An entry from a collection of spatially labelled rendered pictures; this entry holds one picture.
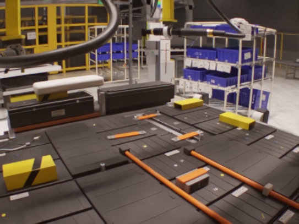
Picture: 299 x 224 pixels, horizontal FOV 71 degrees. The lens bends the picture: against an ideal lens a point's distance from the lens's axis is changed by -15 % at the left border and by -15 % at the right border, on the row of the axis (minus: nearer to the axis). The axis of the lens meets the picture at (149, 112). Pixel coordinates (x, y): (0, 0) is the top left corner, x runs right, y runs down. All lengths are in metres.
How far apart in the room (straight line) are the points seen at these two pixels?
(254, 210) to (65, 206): 0.44
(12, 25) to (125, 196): 0.73
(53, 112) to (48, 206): 0.63
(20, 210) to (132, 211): 0.27
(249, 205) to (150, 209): 0.24
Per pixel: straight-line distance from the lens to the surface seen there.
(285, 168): 0.79
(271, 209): 0.61
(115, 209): 0.56
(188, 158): 0.79
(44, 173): 0.69
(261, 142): 0.96
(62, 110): 1.16
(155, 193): 0.60
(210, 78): 3.58
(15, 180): 0.69
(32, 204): 0.63
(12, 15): 0.98
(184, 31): 1.35
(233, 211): 0.58
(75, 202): 0.61
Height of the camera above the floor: 1.37
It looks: 17 degrees down
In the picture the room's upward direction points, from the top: straight up
